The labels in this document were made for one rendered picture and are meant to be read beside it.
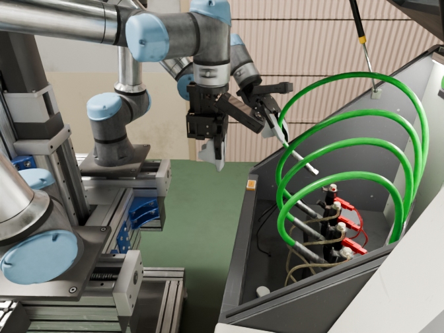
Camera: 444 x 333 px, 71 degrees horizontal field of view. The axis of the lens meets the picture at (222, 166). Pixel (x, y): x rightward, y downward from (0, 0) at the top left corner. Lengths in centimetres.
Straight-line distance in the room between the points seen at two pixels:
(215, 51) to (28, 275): 51
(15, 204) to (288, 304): 51
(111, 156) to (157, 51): 67
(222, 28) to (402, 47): 267
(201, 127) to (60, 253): 36
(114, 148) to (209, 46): 66
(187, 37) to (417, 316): 53
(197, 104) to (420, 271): 48
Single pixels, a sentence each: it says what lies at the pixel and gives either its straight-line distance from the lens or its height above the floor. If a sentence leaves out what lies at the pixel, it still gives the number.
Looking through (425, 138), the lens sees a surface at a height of 129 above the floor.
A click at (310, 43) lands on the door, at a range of 291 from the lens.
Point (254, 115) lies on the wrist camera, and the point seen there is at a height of 137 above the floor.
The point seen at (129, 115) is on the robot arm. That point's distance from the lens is 118.
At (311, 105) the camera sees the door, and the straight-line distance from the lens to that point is 307.
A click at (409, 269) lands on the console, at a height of 127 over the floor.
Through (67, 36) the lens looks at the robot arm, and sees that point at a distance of 66.
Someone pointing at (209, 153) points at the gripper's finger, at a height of 128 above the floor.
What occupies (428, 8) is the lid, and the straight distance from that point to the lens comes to 91.
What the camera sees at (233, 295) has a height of 95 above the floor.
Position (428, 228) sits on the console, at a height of 132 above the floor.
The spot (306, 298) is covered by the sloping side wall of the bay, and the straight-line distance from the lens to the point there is 66.
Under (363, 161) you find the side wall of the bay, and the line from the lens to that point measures 124.
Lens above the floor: 161
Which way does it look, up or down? 31 degrees down
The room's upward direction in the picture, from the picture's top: straight up
